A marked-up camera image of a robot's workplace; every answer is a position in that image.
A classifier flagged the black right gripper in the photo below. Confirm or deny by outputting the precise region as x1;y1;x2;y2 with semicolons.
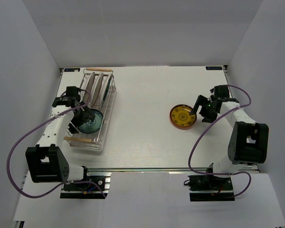
190;95;219;124

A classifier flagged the blue patterned plate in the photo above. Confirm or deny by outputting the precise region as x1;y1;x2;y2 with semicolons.
78;109;103;134

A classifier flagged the yellow patterned plate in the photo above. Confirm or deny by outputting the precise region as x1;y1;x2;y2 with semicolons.
169;104;197;130

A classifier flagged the orange plate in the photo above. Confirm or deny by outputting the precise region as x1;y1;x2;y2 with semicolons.
169;114;197;130

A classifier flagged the white plate red lettering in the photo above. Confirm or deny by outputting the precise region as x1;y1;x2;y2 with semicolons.
82;72;95;103

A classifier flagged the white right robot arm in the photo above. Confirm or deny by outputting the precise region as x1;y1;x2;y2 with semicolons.
190;85;269;190

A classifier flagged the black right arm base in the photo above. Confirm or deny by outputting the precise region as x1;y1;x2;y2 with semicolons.
183;168;235;202

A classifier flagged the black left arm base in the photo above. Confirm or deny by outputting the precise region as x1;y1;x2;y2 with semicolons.
60;167;111;200

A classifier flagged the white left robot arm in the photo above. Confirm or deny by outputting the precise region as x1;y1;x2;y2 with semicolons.
25;86;95;190

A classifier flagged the clear plastic drip tray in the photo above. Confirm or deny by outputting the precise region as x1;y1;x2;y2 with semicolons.
64;91;116;152

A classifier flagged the green rimmed white plate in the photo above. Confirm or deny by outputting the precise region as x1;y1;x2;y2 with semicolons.
99;74;113;108

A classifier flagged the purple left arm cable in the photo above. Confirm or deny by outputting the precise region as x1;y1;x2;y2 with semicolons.
6;88;107;199

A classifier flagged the wire dish rack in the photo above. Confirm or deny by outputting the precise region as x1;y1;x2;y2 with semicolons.
64;68;116;151

